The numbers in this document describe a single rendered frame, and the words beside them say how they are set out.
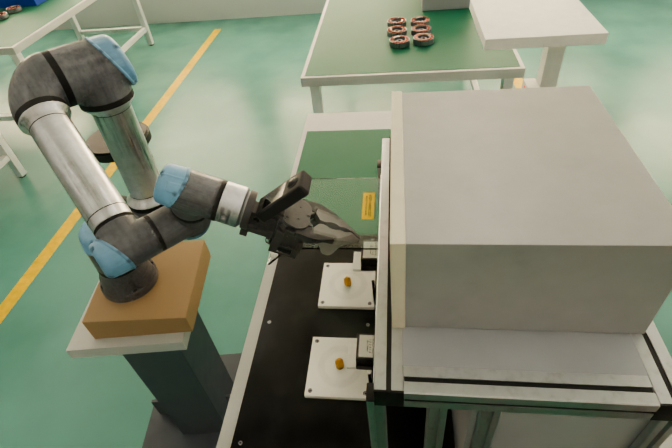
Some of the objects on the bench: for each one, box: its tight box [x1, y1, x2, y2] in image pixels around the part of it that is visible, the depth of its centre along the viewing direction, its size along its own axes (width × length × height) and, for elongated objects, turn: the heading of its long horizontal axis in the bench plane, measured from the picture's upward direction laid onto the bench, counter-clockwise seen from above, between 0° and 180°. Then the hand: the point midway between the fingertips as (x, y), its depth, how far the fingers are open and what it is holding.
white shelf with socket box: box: [469, 0, 609, 88], centre depth 164 cm, size 35×37×46 cm
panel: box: [452, 409, 478, 448], centre depth 104 cm, size 1×66×30 cm, turn 1°
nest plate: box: [304, 337, 372, 401], centre depth 108 cm, size 15×15×1 cm
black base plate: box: [230, 249, 455, 448], centre depth 117 cm, size 47×64×2 cm
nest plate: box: [318, 263, 376, 310], centre depth 126 cm, size 15×15×1 cm
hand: (353, 234), depth 83 cm, fingers closed
